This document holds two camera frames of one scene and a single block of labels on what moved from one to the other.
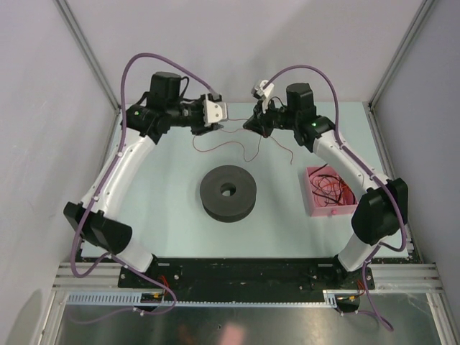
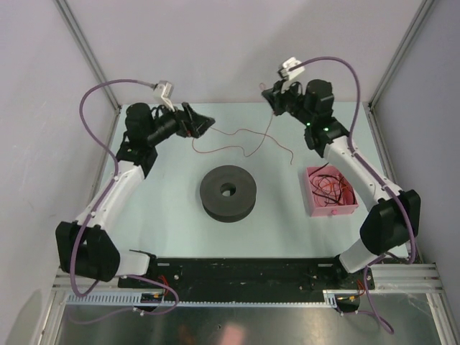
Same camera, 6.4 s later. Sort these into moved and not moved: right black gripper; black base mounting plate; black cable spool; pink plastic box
Moved: right black gripper
Not moved: pink plastic box; black base mounting plate; black cable spool
